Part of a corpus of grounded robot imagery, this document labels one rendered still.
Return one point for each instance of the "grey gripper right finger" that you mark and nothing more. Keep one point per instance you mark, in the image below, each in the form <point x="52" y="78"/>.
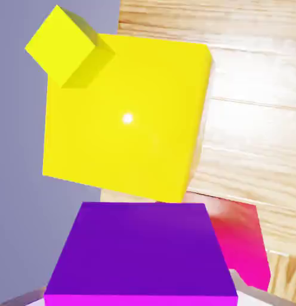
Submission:
<point x="250" y="297"/>

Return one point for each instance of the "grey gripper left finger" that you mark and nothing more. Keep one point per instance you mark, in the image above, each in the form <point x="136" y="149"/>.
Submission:
<point x="34" y="298"/>

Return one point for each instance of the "small purple cube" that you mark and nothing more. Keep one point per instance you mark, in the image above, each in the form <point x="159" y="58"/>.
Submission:
<point x="143" y="251"/>

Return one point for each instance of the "small yellow cube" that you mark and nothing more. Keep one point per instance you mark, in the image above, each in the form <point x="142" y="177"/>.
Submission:
<point x="59" y="47"/>

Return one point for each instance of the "large pink box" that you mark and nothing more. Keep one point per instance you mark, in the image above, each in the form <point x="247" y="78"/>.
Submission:
<point x="243" y="246"/>

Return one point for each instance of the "large yellow box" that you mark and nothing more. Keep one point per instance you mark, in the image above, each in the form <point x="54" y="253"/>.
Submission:
<point x="129" y="143"/>

